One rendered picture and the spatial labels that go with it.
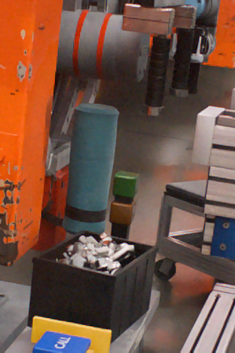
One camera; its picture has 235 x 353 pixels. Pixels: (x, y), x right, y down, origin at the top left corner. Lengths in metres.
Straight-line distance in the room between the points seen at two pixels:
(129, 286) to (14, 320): 0.68
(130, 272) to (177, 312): 1.48
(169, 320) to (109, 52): 1.17
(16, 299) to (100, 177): 0.50
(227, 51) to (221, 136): 3.94
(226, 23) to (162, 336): 3.17
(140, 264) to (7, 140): 0.29
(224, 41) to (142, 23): 3.87
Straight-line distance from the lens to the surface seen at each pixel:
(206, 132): 1.70
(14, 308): 2.19
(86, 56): 1.93
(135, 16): 1.77
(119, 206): 1.66
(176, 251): 3.12
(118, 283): 1.43
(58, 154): 1.98
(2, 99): 1.48
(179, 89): 2.12
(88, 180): 1.86
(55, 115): 2.24
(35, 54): 1.48
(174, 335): 2.76
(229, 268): 2.98
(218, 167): 1.71
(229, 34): 5.62
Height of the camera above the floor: 1.01
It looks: 12 degrees down
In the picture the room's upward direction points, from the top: 7 degrees clockwise
